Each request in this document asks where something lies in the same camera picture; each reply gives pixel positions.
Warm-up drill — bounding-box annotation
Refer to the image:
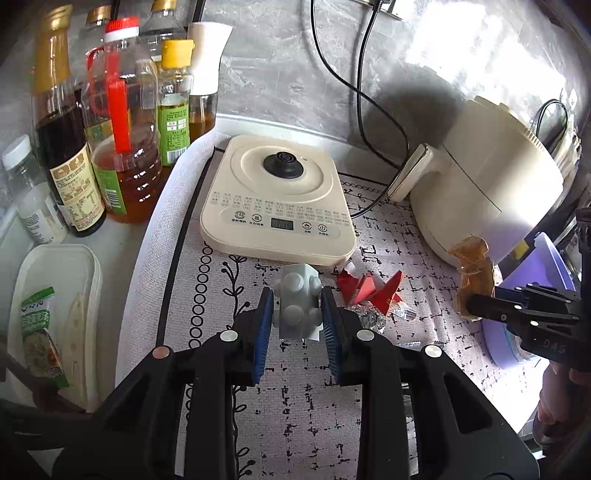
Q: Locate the red paper wrapper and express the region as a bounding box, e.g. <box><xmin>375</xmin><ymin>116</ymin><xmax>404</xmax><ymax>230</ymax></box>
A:
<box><xmin>336</xmin><ymin>272</ymin><xmax>371</xmax><ymax>306</ymax></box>
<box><xmin>370</xmin><ymin>271</ymin><xmax>406</xmax><ymax>315</ymax></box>

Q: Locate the black power cable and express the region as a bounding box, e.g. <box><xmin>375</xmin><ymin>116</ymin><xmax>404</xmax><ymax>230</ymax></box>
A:
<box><xmin>310</xmin><ymin>0</ymin><xmax>411</xmax><ymax>168</ymax></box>
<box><xmin>348</xmin><ymin>0</ymin><xmax>386</xmax><ymax>219</ymax></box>

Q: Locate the cream air fryer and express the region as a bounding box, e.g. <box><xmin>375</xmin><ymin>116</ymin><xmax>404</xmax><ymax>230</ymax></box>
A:
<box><xmin>387</xmin><ymin>95</ymin><xmax>565</xmax><ymax>278</ymax></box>

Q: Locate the black looped hanging cable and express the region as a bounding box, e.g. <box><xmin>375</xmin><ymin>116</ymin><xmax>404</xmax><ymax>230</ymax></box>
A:
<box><xmin>537</xmin><ymin>98</ymin><xmax>572</xmax><ymax>145</ymax></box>

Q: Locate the silver foil wrapper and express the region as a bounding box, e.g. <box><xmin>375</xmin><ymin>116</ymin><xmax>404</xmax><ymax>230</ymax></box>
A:
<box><xmin>346</xmin><ymin>302</ymin><xmax>389</xmax><ymax>334</ymax></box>

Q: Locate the gold cap clear bottle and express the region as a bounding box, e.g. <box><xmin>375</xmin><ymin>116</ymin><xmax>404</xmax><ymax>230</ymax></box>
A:
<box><xmin>76</xmin><ymin>4</ymin><xmax>115</xmax><ymax>93</ymax></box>
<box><xmin>137</xmin><ymin>0</ymin><xmax>186</xmax><ymax>70</ymax></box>

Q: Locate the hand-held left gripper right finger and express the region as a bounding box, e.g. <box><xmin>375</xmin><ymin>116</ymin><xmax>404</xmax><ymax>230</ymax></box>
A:
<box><xmin>321</xmin><ymin>286</ymin><xmax>541</xmax><ymax>480</ymax></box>

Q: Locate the person's right hand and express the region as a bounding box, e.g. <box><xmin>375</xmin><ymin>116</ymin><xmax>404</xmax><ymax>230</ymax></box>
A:
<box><xmin>533</xmin><ymin>364</ymin><xmax>591</xmax><ymax>446</ymax></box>

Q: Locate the dark soy sauce bottle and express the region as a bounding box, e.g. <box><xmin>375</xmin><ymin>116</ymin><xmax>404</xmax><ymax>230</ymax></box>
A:
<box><xmin>31</xmin><ymin>4</ymin><xmax>108</xmax><ymax>239</ymax></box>

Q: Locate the purple plastic bucket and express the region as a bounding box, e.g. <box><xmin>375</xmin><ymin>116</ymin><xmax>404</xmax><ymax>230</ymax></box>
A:
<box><xmin>481</xmin><ymin>231</ymin><xmax>579</xmax><ymax>368</ymax></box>

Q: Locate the grey knobbed plastic block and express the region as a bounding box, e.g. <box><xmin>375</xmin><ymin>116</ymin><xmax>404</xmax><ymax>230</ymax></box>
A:
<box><xmin>273</xmin><ymin>262</ymin><xmax>324</xmax><ymax>343</ymax></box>

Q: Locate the green food packet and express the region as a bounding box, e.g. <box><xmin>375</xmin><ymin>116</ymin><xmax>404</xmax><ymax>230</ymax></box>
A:
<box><xmin>20</xmin><ymin>286</ymin><xmax>71</xmax><ymax>389</ymax></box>

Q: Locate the small white cap jar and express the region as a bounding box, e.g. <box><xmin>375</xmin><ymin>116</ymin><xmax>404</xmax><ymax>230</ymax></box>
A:
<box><xmin>1</xmin><ymin>136</ymin><xmax>68</xmax><ymax>246</ymax></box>

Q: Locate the patterned grey table mat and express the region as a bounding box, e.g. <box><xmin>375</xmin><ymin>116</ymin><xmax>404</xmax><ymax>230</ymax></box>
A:
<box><xmin>115</xmin><ymin>138</ymin><xmax>555</xmax><ymax>480</ymax></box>

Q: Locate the white plastic tray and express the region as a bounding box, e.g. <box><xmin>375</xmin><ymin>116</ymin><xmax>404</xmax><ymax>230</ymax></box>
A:
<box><xmin>6</xmin><ymin>244</ymin><xmax>103</xmax><ymax>412</ymax></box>

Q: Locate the red cap oil bottle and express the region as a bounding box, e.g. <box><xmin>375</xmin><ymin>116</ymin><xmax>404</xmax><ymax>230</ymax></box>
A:
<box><xmin>82</xmin><ymin>17</ymin><xmax>163</xmax><ymax>225</ymax></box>

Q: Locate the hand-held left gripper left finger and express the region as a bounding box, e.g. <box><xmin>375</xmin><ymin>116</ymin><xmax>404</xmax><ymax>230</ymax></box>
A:
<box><xmin>51</xmin><ymin>287</ymin><xmax>274</xmax><ymax>480</ymax></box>

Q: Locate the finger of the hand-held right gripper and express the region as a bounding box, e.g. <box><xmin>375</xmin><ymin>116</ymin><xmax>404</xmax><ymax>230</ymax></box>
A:
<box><xmin>495</xmin><ymin>283</ymin><xmax>583</xmax><ymax>306</ymax></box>
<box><xmin>466</xmin><ymin>293</ymin><xmax>583</xmax><ymax>331</ymax></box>

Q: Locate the white cap oil sprayer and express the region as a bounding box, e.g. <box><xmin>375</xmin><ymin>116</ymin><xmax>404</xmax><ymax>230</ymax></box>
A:
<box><xmin>186</xmin><ymin>22</ymin><xmax>234</xmax><ymax>142</ymax></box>

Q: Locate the amber plastic wrapper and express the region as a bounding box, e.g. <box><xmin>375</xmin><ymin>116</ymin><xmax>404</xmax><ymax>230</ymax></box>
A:
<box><xmin>447</xmin><ymin>234</ymin><xmax>498</xmax><ymax>320</ymax></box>

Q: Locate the yellow cap green label bottle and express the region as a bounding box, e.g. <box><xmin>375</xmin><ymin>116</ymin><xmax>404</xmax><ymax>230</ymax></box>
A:
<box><xmin>156</xmin><ymin>39</ymin><xmax>195</xmax><ymax>168</ymax></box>

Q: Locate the cream induction cooker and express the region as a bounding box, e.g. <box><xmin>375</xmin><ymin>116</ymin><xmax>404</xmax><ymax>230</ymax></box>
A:
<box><xmin>199</xmin><ymin>135</ymin><xmax>360</xmax><ymax>267</ymax></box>

